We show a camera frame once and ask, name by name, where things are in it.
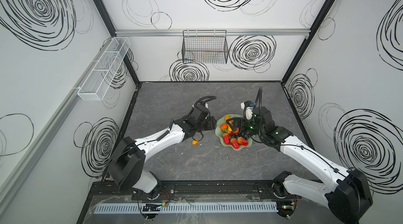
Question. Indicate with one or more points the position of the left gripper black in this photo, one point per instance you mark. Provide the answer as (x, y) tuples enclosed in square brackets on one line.
[(208, 123)]

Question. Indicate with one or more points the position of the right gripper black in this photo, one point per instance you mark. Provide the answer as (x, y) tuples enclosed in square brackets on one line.
[(239, 123)]

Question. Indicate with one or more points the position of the fake strawberry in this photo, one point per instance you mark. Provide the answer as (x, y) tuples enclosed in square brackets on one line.
[(234, 143), (226, 138), (242, 141)]

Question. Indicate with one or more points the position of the light green wavy fruit bowl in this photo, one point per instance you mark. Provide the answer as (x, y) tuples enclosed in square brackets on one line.
[(219, 133)]

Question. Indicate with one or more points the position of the dark fake grape bunch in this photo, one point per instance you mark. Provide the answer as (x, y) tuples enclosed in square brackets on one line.
[(245, 135)]

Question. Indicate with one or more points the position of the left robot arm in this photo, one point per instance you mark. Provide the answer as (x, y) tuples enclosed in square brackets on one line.
[(126, 163)]

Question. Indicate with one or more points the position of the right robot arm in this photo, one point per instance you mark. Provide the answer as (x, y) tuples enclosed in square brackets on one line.
[(344, 191)]

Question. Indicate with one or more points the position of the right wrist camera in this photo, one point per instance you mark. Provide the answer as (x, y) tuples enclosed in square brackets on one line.
[(248, 107)]

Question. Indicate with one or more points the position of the black wire wall basket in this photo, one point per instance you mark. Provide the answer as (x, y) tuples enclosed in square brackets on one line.
[(205, 46)]

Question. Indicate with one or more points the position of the white slotted cable duct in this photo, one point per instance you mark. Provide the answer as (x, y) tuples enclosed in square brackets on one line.
[(186, 208)]

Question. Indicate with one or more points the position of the white mesh wall shelf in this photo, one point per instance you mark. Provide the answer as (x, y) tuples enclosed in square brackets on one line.
[(105, 68)]

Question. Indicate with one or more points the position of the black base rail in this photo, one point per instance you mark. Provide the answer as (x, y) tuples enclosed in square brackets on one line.
[(254, 190)]

